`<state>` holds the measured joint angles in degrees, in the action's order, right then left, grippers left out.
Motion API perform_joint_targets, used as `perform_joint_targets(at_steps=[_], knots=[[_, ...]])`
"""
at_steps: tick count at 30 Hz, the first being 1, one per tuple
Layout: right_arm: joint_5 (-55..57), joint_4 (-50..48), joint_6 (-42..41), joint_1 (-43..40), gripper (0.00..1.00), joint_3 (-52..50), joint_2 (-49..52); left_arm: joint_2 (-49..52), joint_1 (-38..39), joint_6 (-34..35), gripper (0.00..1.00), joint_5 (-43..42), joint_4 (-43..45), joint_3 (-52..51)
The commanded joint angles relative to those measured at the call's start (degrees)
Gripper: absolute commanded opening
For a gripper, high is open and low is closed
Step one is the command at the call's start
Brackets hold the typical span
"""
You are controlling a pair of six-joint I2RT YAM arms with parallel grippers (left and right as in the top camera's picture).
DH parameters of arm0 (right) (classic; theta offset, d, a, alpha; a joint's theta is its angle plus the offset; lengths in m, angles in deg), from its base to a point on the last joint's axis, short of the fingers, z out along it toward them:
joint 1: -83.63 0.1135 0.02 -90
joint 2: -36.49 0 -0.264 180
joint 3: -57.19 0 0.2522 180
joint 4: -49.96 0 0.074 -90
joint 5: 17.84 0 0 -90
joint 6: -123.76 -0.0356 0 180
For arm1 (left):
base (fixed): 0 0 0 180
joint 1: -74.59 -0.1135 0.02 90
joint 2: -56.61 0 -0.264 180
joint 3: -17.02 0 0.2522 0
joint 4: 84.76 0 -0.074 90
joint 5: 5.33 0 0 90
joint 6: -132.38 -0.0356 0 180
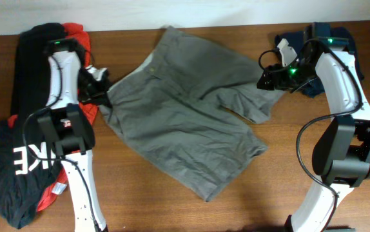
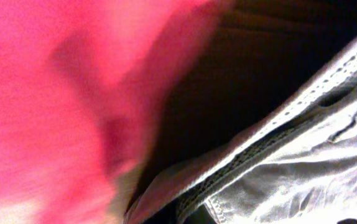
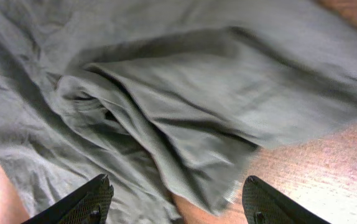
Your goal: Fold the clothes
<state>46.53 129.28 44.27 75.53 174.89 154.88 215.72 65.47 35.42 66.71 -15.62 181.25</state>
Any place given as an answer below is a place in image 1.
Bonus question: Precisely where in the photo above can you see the grey shorts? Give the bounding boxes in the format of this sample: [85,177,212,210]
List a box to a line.
[100,26,282,202]

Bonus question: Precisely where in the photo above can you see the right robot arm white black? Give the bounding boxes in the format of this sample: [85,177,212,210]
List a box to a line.
[257,23,370,232]

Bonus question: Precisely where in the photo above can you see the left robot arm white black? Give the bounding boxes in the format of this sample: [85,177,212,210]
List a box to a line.
[37,38,111,231]

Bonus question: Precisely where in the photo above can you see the folded navy blue garment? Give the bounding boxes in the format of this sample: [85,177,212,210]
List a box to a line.
[274,26,365,98]

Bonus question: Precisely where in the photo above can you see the red t-shirt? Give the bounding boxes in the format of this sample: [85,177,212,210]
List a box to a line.
[7,23,90,213]

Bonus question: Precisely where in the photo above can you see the black t-shirt white lettering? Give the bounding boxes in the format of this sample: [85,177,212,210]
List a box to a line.
[0,23,66,229]

